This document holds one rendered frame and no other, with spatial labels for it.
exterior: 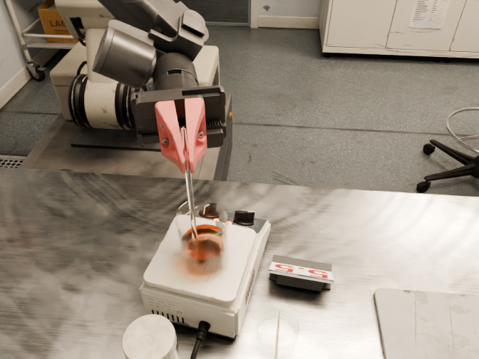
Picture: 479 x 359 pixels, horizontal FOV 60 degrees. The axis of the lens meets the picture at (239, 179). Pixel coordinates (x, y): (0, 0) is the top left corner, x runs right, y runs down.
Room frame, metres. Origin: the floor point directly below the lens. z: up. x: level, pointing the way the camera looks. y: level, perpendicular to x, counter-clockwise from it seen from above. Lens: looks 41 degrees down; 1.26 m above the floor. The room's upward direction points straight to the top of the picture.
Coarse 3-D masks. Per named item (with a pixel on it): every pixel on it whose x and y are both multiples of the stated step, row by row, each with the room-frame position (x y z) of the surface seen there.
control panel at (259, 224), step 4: (232, 216) 0.46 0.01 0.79; (232, 220) 0.44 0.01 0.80; (256, 220) 0.45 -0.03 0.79; (260, 220) 0.45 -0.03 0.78; (264, 220) 0.45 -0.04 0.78; (236, 224) 0.42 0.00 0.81; (256, 224) 0.43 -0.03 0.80; (260, 224) 0.43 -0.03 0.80; (252, 228) 0.41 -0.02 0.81; (256, 228) 0.41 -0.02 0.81; (260, 228) 0.42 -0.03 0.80; (256, 232) 0.40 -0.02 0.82
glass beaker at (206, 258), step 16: (208, 208) 0.36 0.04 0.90; (224, 208) 0.35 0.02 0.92; (176, 224) 0.32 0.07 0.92; (224, 224) 0.35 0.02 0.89; (192, 240) 0.30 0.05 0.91; (208, 240) 0.30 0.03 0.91; (224, 240) 0.32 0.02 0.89; (192, 256) 0.30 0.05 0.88; (208, 256) 0.30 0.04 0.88; (224, 256) 0.31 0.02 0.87; (192, 272) 0.30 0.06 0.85; (208, 272) 0.30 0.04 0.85
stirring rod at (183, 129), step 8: (184, 128) 0.32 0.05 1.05; (184, 136) 0.32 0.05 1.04; (184, 144) 0.32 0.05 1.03; (184, 152) 0.32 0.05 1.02; (192, 192) 0.32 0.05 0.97; (192, 200) 0.32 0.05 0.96; (192, 208) 0.32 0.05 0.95; (192, 216) 0.31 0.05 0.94; (192, 224) 0.31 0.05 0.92; (192, 232) 0.31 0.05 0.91
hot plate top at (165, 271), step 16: (176, 240) 0.36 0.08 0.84; (240, 240) 0.36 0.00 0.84; (160, 256) 0.34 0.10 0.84; (176, 256) 0.34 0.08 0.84; (240, 256) 0.34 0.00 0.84; (160, 272) 0.31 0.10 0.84; (176, 272) 0.31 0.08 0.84; (224, 272) 0.31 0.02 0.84; (240, 272) 0.31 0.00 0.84; (176, 288) 0.29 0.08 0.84; (192, 288) 0.29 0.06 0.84; (208, 288) 0.29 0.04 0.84; (224, 288) 0.29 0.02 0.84; (224, 304) 0.27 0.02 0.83
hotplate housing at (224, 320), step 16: (256, 240) 0.38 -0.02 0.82; (256, 256) 0.35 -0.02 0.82; (256, 272) 0.36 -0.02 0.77; (144, 288) 0.30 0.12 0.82; (160, 288) 0.30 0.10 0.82; (240, 288) 0.30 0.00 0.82; (144, 304) 0.30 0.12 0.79; (160, 304) 0.29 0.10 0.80; (176, 304) 0.28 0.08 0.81; (192, 304) 0.28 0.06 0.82; (208, 304) 0.28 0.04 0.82; (240, 304) 0.28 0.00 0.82; (176, 320) 0.29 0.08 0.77; (192, 320) 0.28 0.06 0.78; (208, 320) 0.27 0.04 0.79; (224, 320) 0.27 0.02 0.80; (240, 320) 0.28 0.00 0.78; (224, 336) 0.27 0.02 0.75
